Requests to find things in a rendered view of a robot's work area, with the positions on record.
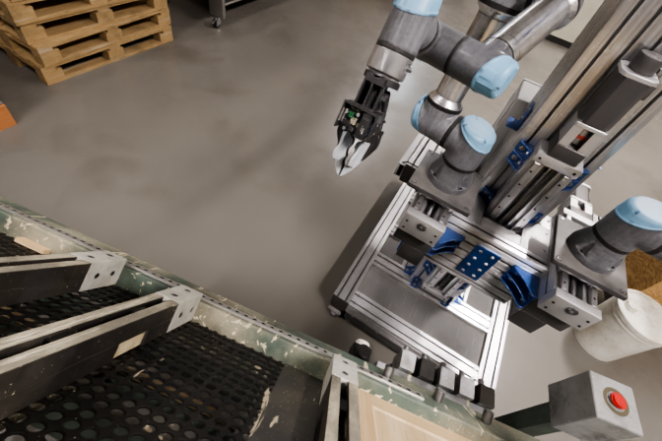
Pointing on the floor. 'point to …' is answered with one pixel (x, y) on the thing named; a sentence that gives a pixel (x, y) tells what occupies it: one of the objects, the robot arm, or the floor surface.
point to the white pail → (624, 328)
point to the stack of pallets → (80, 5)
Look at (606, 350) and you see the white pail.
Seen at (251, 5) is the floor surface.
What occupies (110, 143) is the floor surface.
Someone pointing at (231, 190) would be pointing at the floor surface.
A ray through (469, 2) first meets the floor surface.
